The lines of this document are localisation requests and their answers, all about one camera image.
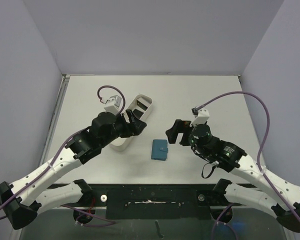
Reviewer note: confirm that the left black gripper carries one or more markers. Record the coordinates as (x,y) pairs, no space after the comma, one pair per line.
(129,129)

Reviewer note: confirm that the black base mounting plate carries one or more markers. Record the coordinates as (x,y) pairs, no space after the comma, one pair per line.
(155,201)

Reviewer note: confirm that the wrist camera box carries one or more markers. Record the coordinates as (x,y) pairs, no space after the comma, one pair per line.
(201,116)
(113,104)

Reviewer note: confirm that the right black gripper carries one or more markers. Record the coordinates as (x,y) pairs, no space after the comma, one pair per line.
(183,134)

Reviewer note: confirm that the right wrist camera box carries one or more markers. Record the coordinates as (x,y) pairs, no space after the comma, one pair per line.
(201,116)

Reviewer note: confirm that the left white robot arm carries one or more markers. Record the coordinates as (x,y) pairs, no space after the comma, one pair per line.
(24,199)

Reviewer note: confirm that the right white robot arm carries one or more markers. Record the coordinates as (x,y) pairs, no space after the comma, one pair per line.
(273,195)

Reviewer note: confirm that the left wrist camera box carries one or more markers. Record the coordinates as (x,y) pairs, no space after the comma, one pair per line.
(113,104)

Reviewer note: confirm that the blue card holder wallet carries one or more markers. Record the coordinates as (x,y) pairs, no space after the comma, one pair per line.
(159,150)

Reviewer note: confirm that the aluminium frame rail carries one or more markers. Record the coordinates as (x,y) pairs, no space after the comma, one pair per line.
(55,116)

